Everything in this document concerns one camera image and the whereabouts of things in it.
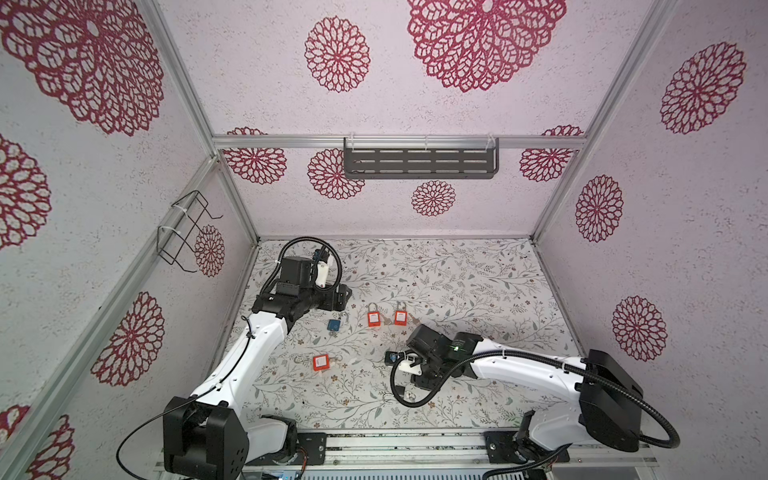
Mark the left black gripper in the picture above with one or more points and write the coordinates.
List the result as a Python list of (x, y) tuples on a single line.
[(341, 298)]

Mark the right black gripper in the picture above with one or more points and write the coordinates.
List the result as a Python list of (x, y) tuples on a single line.
[(423, 383)]

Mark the red padlock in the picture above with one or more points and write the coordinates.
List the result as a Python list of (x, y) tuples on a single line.
[(325, 362), (401, 315), (374, 318)]

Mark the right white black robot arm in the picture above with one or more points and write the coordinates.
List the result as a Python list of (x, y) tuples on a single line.
[(588, 411)]

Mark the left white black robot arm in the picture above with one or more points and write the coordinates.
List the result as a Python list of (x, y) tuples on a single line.
[(205, 435)]

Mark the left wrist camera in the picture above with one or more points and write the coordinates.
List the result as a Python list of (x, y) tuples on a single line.
[(322, 260)]

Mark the aluminium front rail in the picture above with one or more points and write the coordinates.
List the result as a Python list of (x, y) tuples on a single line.
[(399, 449)]

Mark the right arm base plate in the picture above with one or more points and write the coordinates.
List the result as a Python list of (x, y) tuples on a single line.
[(503, 447)]

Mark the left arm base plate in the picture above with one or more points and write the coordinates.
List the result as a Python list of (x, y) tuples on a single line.
[(307, 449)]

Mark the grey slotted wall shelf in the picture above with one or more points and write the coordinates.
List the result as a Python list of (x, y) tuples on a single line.
[(425, 163)]

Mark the black wire wall basket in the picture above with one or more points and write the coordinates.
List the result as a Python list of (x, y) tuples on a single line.
[(193, 243)]

